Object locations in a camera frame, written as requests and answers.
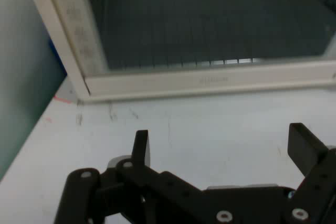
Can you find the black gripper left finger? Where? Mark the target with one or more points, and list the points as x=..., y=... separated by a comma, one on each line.
x=136, y=187

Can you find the cream toaster oven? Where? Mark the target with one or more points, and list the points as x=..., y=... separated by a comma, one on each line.
x=183, y=95

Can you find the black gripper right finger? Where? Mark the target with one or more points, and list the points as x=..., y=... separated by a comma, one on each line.
x=315, y=176

